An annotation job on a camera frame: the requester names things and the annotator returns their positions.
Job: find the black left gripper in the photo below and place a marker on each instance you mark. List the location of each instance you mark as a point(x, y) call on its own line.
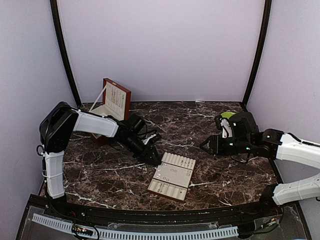
point(146, 155)

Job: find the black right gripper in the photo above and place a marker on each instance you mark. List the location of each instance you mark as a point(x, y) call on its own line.
point(216, 147)

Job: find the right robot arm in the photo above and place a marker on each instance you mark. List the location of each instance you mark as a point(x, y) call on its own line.
point(241, 135)

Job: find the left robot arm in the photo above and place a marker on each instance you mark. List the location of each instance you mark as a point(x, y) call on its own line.
point(59, 125)

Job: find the flat white jewelry tray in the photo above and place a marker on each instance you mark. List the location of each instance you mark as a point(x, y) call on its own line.
point(172, 177)

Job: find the red wooden jewelry box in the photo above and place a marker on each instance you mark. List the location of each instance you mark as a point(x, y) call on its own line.
point(113, 100)

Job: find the green plate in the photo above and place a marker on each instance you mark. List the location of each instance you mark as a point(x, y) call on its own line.
point(227, 114)

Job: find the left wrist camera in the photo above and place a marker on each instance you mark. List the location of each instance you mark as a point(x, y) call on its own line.
point(152, 139)

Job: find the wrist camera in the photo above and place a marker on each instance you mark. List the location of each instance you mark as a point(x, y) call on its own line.
point(152, 139)
point(223, 125)

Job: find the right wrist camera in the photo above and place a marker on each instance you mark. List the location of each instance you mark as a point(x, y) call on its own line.
point(223, 125)

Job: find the white slotted cable duct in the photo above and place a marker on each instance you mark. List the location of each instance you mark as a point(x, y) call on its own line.
point(132, 232)

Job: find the black front table rail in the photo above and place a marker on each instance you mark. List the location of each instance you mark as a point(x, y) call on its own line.
point(240, 214)

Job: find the right black frame post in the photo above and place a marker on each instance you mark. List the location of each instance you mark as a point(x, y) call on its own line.
point(258, 53)

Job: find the black frame post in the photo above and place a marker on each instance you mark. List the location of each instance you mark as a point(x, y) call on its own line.
point(63, 51)
point(258, 53)

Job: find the left black frame post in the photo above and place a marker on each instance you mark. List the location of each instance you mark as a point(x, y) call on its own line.
point(63, 51)

